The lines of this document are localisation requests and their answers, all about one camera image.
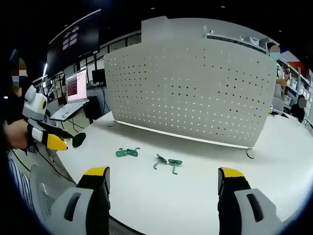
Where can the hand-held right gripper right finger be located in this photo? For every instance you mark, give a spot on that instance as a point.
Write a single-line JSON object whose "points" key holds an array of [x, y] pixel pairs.
{"points": [[244, 208]]}

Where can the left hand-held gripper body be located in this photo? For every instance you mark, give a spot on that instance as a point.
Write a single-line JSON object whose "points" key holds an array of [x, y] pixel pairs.
{"points": [[34, 105]]}

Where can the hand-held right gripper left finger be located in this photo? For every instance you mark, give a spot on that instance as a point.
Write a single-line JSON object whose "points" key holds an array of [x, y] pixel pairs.
{"points": [[80, 208]]}

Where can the green hook assembly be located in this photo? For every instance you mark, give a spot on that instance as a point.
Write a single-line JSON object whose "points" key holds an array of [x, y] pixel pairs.
{"points": [[160, 160], [174, 162], [121, 152], [132, 152]]}

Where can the white perforated mounting plate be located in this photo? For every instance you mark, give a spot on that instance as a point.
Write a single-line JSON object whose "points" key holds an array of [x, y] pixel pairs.
{"points": [[190, 93]]}

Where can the person's left hand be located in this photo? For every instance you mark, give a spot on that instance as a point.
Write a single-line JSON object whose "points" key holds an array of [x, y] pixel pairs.
{"points": [[17, 134]]}

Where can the grey mesh chair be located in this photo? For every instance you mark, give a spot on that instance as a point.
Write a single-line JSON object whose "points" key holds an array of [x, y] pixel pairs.
{"points": [[46, 195]]}

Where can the open white laptop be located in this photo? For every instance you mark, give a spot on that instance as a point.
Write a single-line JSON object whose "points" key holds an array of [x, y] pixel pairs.
{"points": [[77, 85]]}

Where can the person's striped shirt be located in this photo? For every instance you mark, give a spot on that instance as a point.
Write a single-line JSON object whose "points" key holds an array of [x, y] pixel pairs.
{"points": [[20, 181]]}

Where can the black computer monitor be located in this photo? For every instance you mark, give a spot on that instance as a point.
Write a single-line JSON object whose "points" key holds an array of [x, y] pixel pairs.
{"points": [[99, 76]]}

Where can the storage shelves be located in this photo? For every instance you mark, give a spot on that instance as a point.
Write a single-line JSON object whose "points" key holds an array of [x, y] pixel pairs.
{"points": [[299, 80]]}

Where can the large dark wall screen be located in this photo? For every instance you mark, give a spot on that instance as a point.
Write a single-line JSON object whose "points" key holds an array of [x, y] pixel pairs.
{"points": [[73, 41]]}

